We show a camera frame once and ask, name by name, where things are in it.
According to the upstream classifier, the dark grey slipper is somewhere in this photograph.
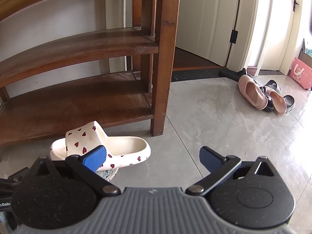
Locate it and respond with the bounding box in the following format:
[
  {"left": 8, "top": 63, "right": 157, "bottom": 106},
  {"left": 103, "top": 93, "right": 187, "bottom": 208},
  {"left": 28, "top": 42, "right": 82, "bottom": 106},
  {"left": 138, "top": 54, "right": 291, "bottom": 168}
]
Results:
[
  {"left": 283, "top": 95, "right": 295, "bottom": 112},
  {"left": 264, "top": 80, "right": 282, "bottom": 95}
]

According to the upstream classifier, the pink paper bag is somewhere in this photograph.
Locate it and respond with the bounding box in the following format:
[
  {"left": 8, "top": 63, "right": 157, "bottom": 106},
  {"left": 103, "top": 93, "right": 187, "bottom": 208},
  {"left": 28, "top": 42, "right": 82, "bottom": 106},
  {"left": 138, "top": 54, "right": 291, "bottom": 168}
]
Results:
[{"left": 289, "top": 57, "right": 312, "bottom": 90}]

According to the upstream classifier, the white heart print slipper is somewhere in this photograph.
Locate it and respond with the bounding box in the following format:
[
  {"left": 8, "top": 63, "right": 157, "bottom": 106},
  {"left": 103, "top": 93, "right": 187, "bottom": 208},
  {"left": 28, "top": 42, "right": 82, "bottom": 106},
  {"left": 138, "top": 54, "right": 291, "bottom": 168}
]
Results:
[{"left": 50, "top": 121, "right": 152, "bottom": 171}]

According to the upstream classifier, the pink flat shoe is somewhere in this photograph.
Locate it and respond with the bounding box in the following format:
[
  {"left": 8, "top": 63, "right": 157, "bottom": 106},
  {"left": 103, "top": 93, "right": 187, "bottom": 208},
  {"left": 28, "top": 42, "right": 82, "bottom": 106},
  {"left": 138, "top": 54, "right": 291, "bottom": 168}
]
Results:
[
  {"left": 264, "top": 86, "right": 287, "bottom": 115},
  {"left": 238, "top": 75, "right": 269, "bottom": 110}
]

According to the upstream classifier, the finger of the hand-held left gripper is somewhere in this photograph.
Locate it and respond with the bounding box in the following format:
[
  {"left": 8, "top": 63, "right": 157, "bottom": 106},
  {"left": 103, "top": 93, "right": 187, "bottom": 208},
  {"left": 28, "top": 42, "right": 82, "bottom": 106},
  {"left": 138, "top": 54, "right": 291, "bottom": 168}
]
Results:
[{"left": 7, "top": 167, "right": 32, "bottom": 183}]

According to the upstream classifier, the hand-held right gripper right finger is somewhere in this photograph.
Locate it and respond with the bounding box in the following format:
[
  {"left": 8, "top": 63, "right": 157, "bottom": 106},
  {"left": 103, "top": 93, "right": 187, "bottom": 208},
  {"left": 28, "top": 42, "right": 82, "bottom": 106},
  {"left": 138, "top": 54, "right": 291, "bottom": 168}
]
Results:
[{"left": 186, "top": 146, "right": 277, "bottom": 197}]

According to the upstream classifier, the brown wooden shoe rack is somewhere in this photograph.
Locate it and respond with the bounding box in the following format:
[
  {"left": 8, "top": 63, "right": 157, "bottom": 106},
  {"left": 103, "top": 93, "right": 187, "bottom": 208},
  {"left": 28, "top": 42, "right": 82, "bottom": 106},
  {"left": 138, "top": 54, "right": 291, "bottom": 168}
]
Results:
[{"left": 0, "top": 0, "right": 182, "bottom": 147}]

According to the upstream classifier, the light blue sneaker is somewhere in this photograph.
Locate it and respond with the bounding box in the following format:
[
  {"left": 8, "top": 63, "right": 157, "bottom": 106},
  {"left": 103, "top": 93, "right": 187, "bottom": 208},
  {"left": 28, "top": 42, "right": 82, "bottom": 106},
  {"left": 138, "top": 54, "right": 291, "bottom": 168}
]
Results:
[{"left": 96, "top": 167, "right": 120, "bottom": 182}]

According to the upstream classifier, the white door with handle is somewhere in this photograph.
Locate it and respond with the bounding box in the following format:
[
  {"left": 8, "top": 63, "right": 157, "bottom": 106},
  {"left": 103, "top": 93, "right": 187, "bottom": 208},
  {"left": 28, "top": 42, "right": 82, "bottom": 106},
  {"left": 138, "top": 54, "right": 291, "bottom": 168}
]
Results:
[{"left": 279, "top": 0, "right": 310, "bottom": 76}]

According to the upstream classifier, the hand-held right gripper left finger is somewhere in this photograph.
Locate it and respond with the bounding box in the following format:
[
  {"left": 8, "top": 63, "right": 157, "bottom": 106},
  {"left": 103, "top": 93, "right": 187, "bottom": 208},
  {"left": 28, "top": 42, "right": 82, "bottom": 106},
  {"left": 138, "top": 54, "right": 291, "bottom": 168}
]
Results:
[{"left": 32, "top": 145, "right": 121, "bottom": 197}]

